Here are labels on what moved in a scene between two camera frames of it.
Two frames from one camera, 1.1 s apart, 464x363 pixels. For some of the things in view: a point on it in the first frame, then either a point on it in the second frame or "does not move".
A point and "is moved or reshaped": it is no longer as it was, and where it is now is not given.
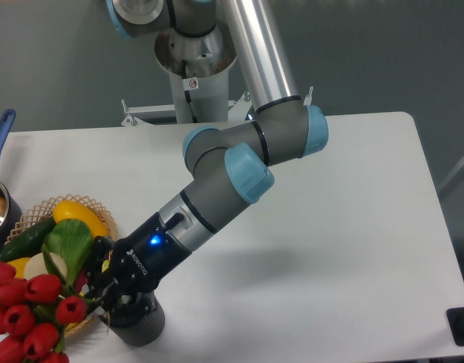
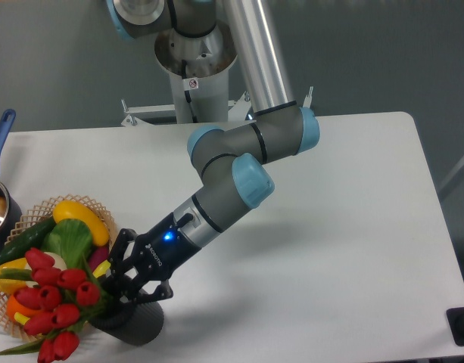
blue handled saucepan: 5,212 does not move
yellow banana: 103,268 -> 23,318
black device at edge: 461,321 does not move
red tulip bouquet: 27,316 is moved or reshaped
